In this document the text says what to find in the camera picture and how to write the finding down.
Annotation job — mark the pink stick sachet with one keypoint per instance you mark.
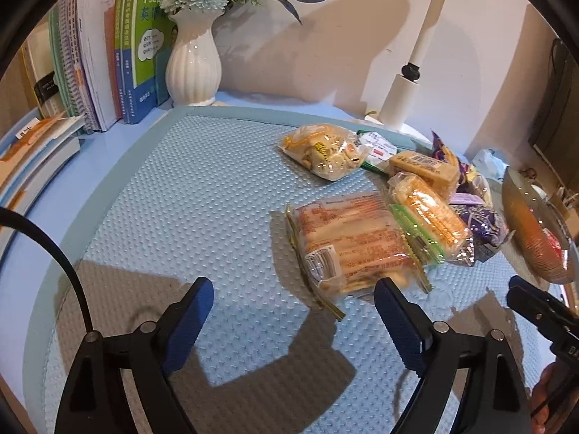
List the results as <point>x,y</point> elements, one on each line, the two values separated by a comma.
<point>468,199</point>

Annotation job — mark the rice cracker packet green label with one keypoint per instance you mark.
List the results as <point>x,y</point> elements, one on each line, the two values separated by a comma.
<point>425,214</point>

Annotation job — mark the person's right hand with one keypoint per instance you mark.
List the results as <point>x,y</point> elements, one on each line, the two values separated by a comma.
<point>543,398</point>

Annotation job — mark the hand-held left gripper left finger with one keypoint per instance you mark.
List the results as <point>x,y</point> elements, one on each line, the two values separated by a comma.
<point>190,321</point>

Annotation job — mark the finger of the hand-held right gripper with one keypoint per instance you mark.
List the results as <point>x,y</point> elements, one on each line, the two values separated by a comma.
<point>536,307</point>

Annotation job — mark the orange and white booklet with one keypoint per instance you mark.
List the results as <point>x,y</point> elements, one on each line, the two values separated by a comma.
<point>36,133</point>

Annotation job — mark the white desk lamp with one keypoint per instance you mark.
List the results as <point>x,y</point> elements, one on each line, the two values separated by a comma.
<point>398,99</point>

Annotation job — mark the small clear snack packet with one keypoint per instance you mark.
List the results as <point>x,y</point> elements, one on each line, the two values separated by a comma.
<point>480,185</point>

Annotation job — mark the blue spine book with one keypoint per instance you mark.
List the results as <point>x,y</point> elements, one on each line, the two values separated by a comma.
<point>121,54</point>

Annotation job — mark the ribbed glass bowl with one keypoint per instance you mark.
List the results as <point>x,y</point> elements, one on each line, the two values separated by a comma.
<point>529,230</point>

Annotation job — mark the white plastic bag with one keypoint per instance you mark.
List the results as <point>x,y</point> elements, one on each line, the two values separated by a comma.
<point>489,162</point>

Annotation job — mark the dark framed board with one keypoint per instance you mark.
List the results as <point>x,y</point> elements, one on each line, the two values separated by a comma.
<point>558,104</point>

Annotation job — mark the green and white packet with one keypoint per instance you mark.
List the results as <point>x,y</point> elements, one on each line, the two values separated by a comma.
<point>379,149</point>

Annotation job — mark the white spiral bound notebook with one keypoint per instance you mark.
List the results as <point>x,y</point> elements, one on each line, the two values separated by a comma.
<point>90,54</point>

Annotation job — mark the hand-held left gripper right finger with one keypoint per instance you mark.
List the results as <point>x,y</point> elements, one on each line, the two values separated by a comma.
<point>402,325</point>

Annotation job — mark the blue textured mat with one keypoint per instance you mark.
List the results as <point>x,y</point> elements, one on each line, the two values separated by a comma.
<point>203,199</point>

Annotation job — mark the large orange print cracker packet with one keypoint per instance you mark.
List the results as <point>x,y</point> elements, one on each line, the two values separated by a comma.
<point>348,244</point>

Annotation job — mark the white ribbed vase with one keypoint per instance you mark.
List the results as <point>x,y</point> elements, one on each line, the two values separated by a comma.
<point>193,63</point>

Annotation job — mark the stack of flat books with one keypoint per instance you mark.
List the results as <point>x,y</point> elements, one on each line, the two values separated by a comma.
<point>40,162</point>

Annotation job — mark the purple snack packet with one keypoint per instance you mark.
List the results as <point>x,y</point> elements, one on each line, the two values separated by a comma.
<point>481,230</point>

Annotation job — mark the round biscuit packet yellow label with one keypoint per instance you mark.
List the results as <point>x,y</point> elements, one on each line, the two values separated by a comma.
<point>321,149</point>

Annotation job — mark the green cover book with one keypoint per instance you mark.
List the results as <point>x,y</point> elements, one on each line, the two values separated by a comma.
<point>147,54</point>

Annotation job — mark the yellow cake packet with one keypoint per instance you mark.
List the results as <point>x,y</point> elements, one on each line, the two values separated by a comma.
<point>423,169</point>

